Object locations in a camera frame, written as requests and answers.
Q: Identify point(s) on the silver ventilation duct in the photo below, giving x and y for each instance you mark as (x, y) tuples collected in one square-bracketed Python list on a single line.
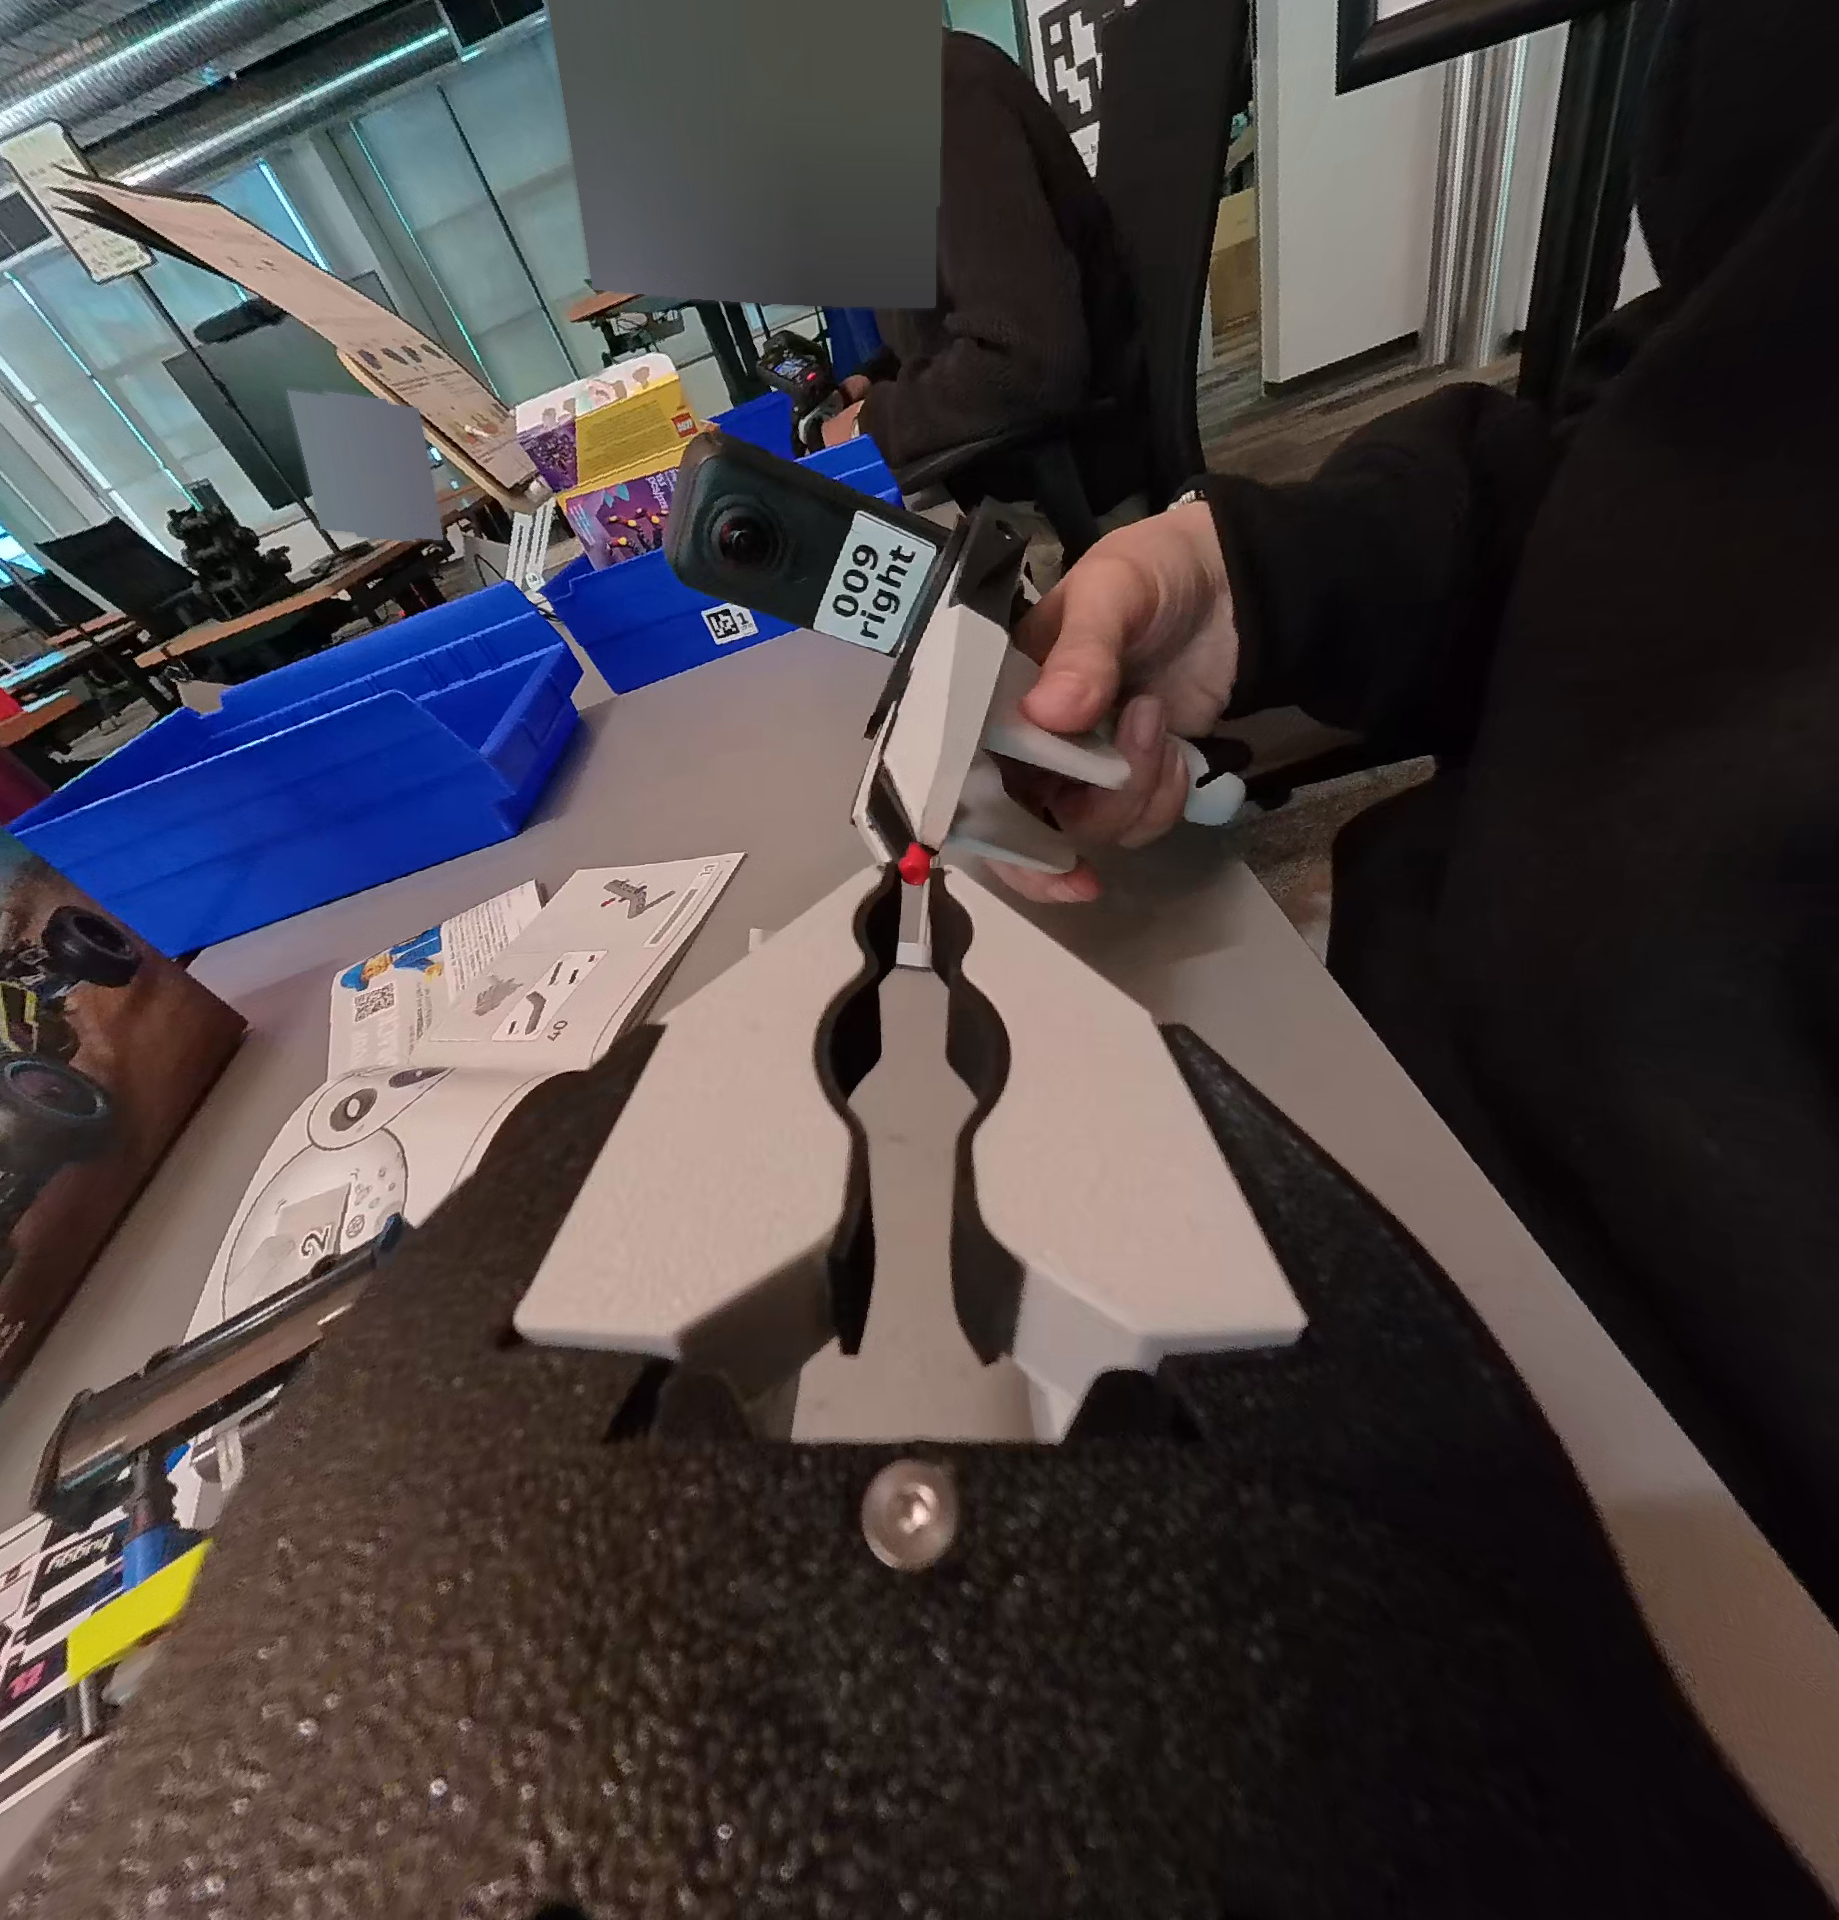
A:
[(139, 143)]

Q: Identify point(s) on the sticker sheet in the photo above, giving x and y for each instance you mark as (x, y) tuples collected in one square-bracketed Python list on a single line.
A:
[(20, 1665)]

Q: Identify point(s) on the small white sign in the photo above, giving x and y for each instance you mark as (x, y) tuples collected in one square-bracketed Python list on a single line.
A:
[(65, 195)]

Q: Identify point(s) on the yellow toy box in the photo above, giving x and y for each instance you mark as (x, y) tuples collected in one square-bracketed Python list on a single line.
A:
[(634, 428)]

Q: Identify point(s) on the black office chair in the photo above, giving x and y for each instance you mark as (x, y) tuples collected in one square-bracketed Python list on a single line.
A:
[(1175, 227)]

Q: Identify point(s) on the black machine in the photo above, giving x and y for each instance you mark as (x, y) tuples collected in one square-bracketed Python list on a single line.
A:
[(221, 547)]

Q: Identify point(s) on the black display screen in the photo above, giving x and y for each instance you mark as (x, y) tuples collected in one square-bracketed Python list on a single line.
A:
[(229, 392)]

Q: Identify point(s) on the brown cardboard sign board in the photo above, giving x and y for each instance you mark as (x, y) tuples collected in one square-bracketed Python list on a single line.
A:
[(259, 248)]

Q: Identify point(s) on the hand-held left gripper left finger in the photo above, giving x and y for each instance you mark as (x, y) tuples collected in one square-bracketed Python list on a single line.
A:
[(681, 1202)]

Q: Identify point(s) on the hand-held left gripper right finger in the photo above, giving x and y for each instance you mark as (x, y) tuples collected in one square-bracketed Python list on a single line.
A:
[(1130, 1202)]

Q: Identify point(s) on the black toy set box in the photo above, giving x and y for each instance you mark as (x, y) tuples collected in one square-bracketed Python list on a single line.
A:
[(65, 1080)]

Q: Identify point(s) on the grey lego beam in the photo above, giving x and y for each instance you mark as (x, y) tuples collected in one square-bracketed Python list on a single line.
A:
[(916, 932)]

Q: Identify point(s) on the wooden desk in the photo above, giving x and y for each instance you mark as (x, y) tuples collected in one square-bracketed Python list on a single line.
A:
[(334, 578)]

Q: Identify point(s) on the blue storage bin white label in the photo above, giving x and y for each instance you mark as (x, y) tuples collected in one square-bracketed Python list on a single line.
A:
[(634, 617)]

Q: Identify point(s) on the purple toy box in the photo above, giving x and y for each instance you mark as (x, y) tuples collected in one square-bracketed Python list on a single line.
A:
[(619, 518)]

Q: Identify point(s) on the person's right forearm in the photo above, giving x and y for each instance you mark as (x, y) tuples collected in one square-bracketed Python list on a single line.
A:
[(1386, 570)]

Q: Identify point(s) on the black picture frame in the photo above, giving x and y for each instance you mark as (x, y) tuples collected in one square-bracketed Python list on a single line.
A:
[(1356, 60)]

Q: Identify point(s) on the black white marker poster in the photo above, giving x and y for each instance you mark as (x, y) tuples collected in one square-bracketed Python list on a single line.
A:
[(1070, 75)]

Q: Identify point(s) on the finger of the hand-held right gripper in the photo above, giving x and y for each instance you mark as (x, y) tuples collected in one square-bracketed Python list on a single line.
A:
[(868, 803), (951, 705)]

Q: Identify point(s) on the person's right hand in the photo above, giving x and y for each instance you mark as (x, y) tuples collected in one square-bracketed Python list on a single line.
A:
[(1145, 647)]

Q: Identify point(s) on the instruction booklet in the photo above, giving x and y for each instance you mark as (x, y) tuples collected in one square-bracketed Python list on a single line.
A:
[(591, 947)]

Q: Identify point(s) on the blue lego vehicle model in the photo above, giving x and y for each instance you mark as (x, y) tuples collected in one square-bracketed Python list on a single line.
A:
[(199, 1365)]

